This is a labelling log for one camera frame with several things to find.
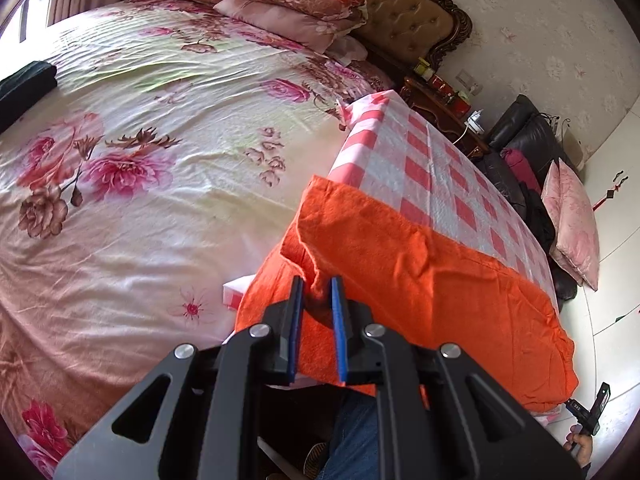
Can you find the red white checked tablecloth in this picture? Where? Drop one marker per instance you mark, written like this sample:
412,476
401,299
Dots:
440,170

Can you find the bed with floral sheet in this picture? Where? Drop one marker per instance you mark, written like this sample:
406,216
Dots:
150,210

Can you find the white wardrobe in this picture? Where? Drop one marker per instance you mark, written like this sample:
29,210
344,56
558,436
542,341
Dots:
615,260

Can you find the yellow box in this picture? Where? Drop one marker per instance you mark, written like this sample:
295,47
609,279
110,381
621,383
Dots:
424,69

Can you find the orange pants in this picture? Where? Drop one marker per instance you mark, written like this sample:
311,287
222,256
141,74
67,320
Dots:
425,280

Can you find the wall socket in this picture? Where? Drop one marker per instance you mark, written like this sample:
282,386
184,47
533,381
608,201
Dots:
470,82

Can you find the black leather armchair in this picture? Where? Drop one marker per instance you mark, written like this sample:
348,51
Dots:
525,130

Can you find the tufted leather carved headboard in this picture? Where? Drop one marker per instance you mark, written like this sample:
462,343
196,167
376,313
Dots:
400,10

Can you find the black clothing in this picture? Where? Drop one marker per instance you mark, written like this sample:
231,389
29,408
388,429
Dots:
537,220

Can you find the person's right hand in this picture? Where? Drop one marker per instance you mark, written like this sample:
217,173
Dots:
580,447

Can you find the window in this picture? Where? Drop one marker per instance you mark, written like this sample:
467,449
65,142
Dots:
27,20

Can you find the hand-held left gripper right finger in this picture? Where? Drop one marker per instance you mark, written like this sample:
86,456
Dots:
340,335

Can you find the carved wooden nightstand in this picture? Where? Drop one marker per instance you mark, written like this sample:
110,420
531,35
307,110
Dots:
440,105

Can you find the mauve floral pillow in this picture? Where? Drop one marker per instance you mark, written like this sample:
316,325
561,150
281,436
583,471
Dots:
372,77

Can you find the dark folded cloth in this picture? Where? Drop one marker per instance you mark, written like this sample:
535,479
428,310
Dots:
25,90

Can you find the tan shoe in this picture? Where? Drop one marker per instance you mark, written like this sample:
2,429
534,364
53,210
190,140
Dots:
315,457

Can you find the red container with green lid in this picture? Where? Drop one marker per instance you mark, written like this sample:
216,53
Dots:
459,107

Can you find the red box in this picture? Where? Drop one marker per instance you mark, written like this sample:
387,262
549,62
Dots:
442,85

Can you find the red tassel ornament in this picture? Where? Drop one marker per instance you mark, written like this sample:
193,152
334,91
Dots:
607,199

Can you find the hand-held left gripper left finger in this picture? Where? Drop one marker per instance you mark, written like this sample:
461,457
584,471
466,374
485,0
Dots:
296,330

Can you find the pink folded quilt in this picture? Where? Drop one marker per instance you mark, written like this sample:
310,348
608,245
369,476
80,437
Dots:
280,22

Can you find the dark red cushion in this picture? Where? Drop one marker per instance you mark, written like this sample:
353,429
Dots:
520,167

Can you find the pink floral pillow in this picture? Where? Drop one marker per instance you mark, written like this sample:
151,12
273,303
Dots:
575,220
562,265

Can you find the beige device behind armchair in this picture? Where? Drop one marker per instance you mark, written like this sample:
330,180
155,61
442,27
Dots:
572,147

